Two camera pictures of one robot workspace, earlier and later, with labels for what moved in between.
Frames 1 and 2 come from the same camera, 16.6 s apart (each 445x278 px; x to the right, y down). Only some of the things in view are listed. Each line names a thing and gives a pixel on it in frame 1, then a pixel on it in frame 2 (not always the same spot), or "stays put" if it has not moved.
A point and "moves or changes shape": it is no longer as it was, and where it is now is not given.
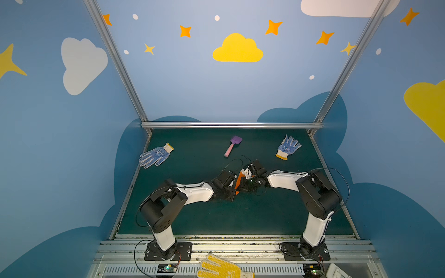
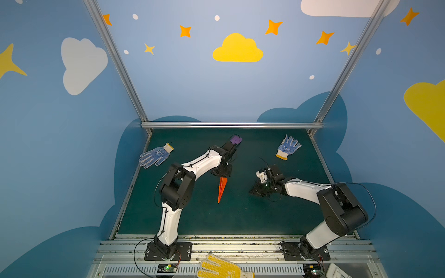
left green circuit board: (167, 268) stays put
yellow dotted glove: (214, 267) stays put
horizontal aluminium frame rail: (231, 125) stays put
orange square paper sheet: (241, 175) moves or changes shape
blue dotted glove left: (161, 153) stays put
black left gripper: (229, 186) → (222, 169)
